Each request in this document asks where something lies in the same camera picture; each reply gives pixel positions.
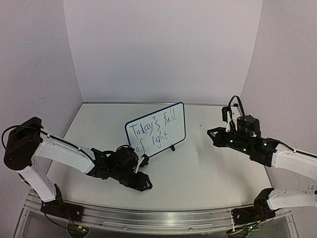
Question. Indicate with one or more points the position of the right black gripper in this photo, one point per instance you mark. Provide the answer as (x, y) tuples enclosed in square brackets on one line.
[(225, 138)]

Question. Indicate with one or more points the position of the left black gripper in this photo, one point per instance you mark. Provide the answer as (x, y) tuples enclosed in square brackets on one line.
[(138, 184)]

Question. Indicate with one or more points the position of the blue framed whiteboard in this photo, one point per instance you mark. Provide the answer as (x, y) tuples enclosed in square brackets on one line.
[(157, 131)]

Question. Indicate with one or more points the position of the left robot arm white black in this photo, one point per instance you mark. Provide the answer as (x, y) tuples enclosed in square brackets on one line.
[(24, 144)]

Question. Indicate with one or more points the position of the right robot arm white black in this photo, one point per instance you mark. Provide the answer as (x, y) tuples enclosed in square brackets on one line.
[(291, 159)]

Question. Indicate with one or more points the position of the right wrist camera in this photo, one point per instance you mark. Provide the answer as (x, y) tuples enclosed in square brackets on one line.
[(227, 116)]

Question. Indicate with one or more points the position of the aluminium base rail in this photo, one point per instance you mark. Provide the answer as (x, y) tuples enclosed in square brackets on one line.
[(100, 221)]

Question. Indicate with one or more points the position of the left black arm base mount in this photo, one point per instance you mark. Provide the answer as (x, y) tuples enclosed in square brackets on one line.
[(59, 208)]

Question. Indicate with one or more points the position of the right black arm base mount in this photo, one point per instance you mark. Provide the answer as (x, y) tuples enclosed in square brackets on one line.
[(251, 214)]

